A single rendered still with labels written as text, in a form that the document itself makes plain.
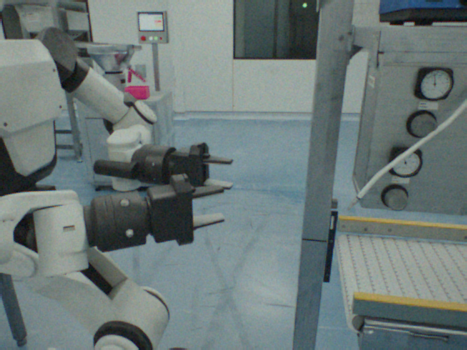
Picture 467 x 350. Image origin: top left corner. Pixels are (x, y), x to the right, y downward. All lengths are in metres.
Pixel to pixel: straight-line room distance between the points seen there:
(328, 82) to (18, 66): 0.59
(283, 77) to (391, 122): 5.09
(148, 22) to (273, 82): 2.79
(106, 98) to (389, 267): 0.80
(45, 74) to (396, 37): 0.66
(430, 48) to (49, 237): 0.54
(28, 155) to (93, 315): 0.38
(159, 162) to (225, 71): 4.80
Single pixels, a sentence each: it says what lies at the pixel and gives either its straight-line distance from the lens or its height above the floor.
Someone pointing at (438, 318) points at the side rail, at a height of 0.82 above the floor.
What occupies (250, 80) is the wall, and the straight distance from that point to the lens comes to 5.54.
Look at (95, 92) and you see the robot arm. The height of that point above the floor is 1.09.
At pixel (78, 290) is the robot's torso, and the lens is 0.92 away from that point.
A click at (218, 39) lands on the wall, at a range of 5.53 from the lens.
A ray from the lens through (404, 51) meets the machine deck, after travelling 0.48.
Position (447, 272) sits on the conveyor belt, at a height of 0.80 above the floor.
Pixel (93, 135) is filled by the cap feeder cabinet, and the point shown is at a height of 0.49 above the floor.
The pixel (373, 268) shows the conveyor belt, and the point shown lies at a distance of 0.79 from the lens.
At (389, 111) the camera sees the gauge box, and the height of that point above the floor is 1.15.
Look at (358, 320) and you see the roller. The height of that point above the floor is 0.79.
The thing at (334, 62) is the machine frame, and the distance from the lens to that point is 0.79.
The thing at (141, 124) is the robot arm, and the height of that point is 0.99.
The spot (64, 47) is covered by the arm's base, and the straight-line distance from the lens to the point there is 1.03.
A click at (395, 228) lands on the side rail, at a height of 0.83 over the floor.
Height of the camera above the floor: 1.24
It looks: 22 degrees down
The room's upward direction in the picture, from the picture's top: straight up
